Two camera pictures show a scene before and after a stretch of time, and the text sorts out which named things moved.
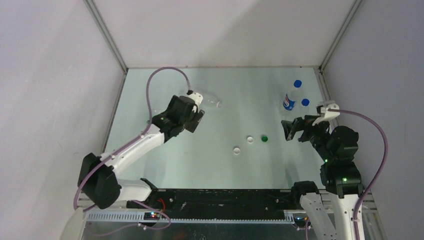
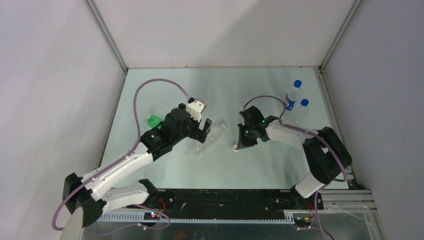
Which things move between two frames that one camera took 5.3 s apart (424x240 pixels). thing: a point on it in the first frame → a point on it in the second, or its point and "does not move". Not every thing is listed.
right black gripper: x=298 y=123 → x=243 y=143
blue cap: x=297 y=83 does not move
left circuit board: x=153 y=216 does not move
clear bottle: x=305 y=103 does not move
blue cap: x=305 y=102 does not move
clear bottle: x=212 y=101 → x=198 y=149
